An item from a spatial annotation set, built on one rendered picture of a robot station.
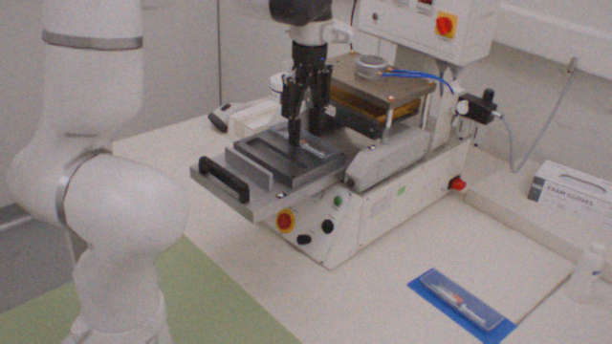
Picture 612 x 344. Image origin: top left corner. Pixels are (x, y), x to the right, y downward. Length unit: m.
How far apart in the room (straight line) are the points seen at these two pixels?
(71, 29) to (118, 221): 0.21
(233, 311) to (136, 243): 0.39
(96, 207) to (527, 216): 1.13
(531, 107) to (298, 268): 0.89
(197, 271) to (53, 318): 0.26
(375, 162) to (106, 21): 0.74
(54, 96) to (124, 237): 0.18
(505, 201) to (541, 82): 0.39
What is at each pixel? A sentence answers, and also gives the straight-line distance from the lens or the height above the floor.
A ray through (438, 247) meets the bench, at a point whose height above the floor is 0.75.
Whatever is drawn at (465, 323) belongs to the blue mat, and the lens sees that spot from 1.24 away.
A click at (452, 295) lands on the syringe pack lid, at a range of 1.26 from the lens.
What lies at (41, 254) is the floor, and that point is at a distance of 2.64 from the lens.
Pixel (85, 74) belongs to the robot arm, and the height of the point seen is 1.37.
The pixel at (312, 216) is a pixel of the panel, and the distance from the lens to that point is 1.31.
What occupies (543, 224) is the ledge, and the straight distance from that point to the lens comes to 1.53.
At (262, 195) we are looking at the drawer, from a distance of 1.13.
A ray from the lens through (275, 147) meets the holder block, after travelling 1.25.
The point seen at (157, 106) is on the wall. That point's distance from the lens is 2.88.
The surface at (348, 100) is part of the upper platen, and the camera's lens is 1.34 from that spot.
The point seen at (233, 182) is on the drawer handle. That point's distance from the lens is 1.10.
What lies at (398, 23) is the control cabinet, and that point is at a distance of 1.46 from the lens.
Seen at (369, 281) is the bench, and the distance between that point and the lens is 1.28.
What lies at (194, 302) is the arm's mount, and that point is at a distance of 1.05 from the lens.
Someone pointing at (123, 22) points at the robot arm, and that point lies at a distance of 0.66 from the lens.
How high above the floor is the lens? 1.61
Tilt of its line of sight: 32 degrees down
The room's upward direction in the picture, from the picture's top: 4 degrees clockwise
